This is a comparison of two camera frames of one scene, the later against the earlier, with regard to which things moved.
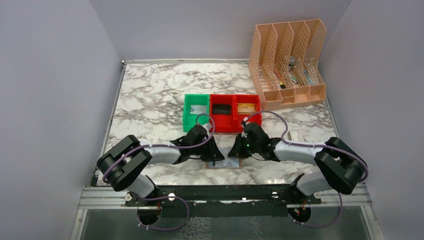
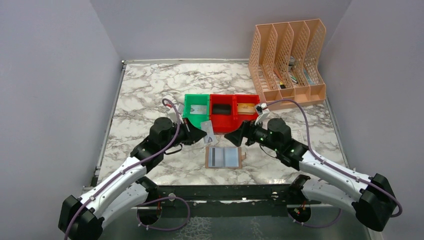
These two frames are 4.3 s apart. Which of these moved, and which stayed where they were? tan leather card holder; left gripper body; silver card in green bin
Moved: left gripper body
Stayed: tan leather card holder; silver card in green bin
